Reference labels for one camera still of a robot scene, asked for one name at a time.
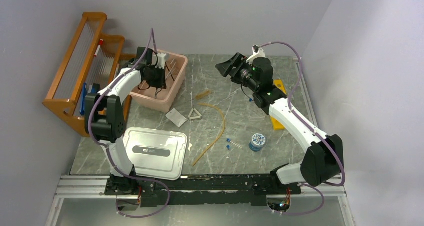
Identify blue capped test tube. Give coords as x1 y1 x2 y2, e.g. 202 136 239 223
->
226 138 243 149
226 145 235 164

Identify wooden drying rack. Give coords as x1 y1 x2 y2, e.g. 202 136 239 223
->
42 12 133 137

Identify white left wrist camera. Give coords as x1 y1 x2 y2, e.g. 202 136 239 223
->
156 52 170 69

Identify pink plastic bin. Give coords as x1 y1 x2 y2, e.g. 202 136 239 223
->
129 51 188 113

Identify white metal tray lid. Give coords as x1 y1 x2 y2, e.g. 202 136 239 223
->
123 127 188 180

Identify tan rubber tubing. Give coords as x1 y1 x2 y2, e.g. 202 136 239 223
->
192 103 227 167

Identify tan bristle test tube brush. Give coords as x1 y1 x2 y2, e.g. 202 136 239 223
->
191 90 211 101

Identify yellow test tube rack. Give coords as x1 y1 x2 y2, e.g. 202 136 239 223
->
269 79 288 131

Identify blue patterned round tin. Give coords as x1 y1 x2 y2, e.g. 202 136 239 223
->
248 133 267 152

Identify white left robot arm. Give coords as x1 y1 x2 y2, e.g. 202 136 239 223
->
84 47 170 194

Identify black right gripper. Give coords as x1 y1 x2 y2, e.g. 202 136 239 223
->
215 52 259 92

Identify small white plastic bag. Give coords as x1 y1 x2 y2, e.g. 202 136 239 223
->
165 108 188 127

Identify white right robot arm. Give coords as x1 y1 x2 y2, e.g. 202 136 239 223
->
215 53 344 193

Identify blue stapler tool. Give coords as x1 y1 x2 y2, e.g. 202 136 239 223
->
79 83 100 116

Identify aluminium frame rail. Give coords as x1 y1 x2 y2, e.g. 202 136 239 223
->
46 174 355 226

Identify red and white marker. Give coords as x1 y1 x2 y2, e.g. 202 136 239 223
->
94 39 104 57

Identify white clay pipe triangle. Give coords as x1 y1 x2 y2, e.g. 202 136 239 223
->
188 108 202 120

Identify metal crucible tongs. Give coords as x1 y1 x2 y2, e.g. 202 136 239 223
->
154 62 175 99

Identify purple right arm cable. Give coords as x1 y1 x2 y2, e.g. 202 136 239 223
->
253 41 347 216

